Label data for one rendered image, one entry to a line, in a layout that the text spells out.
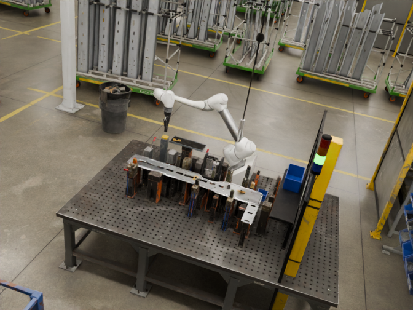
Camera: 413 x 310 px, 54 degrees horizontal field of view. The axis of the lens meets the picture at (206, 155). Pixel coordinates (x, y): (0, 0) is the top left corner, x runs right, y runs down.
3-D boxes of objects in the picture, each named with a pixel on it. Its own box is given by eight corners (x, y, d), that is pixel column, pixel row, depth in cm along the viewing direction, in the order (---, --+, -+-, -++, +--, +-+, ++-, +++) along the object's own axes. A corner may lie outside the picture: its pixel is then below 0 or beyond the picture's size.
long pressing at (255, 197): (124, 163, 406) (124, 162, 405) (135, 154, 425) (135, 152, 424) (258, 206, 376) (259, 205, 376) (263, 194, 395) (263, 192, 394)
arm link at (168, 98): (176, 107, 414) (168, 101, 422) (177, 92, 406) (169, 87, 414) (167, 108, 407) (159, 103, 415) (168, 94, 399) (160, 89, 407)
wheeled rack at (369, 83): (293, 82, 1009) (312, 8, 921) (298, 71, 1093) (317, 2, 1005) (372, 101, 967) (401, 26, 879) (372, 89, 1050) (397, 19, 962)
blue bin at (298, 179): (281, 188, 401) (285, 177, 394) (286, 173, 426) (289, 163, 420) (298, 193, 397) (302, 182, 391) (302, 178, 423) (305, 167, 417)
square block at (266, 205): (254, 235, 386) (262, 205, 368) (255, 230, 393) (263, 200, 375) (262, 237, 384) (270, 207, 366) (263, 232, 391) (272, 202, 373)
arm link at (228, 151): (233, 160, 477) (224, 144, 472) (246, 155, 466) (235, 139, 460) (228, 167, 466) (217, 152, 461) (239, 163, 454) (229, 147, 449)
